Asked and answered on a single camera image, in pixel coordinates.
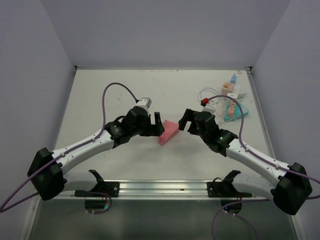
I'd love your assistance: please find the pink triangular socket adapter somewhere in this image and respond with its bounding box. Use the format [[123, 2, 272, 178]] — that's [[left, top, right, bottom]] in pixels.
[[158, 119, 179, 146]]

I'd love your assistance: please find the white plug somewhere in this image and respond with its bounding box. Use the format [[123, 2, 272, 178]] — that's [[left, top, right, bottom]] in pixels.
[[160, 114, 165, 124]]

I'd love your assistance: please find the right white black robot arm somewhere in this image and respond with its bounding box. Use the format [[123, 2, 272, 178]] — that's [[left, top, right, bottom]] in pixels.
[[178, 108, 313, 215]]

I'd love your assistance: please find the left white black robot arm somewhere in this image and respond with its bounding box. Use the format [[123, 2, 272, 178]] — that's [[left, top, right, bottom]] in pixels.
[[27, 106, 165, 201]]

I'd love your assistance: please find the teal triangular socket adapter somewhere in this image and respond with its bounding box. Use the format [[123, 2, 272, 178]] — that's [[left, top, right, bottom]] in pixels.
[[223, 103, 249, 122]]

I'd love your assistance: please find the blue small plug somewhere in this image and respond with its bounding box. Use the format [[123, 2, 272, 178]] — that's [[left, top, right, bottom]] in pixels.
[[230, 74, 237, 85]]

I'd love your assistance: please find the white square charger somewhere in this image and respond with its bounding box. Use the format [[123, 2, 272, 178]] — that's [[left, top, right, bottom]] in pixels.
[[227, 93, 238, 99]]

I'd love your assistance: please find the white triangular adapter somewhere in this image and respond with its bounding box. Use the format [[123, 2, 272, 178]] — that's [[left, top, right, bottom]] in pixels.
[[233, 84, 246, 99]]

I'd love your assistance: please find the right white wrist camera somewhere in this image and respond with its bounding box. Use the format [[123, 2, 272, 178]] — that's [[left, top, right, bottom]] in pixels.
[[202, 100, 217, 115]]

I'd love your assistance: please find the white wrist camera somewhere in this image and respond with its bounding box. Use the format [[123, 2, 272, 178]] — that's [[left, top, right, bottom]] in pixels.
[[202, 100, 217, 115], [135, 97, 152, 114]]

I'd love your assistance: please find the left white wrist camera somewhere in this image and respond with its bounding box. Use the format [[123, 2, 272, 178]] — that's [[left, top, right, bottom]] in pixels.
[[135, 97, 152, 114]]

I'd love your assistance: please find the blue thin cable loop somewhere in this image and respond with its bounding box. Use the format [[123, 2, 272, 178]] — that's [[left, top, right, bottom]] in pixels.
[[197, 87, 222, 106]]

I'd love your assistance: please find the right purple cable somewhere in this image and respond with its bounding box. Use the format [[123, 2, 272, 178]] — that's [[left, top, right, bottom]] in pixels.
[[201, 94, 320, 240]]

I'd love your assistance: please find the aluminium front rail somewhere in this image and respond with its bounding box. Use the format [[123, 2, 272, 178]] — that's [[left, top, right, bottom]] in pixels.
[[32, 178, 276, 201]]

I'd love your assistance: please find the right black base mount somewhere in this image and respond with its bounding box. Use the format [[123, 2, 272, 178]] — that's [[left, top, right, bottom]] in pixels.
[[206, 177, 253, 198]]

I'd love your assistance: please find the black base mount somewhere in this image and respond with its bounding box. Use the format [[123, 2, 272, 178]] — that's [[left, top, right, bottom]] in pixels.
[[206, 177, 253, 198], [74, 181, 120, 198]]

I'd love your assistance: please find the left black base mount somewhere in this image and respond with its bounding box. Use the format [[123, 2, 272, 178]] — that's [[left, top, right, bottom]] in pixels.
[[74, 181, 120, 198]]

